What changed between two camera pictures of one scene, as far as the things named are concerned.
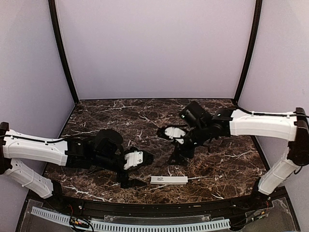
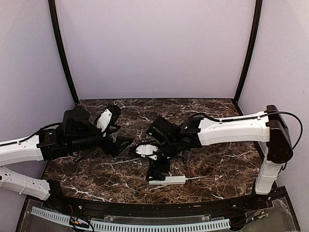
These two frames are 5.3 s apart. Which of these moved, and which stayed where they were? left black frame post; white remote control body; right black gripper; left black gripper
Moved: left black gripper; right black gripper
Stayed: left black frame post; white remote control body
